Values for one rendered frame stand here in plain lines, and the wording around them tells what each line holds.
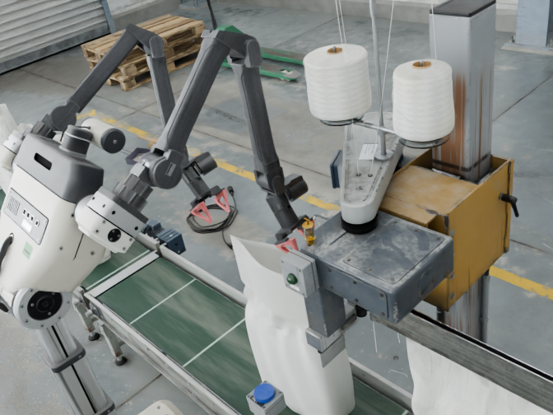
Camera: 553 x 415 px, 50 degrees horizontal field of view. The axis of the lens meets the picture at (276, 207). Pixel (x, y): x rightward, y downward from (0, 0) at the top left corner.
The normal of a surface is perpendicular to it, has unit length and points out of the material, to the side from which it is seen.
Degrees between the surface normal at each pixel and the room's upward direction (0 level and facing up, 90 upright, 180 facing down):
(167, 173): 84
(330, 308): 90
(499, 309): 0
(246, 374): 0
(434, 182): 0
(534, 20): 90
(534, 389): 90
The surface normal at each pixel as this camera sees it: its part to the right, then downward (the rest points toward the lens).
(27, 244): -0.67, -0.18
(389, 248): -0.16, -0.83
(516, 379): -0.71, 0.47
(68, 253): 0.65, 0.32
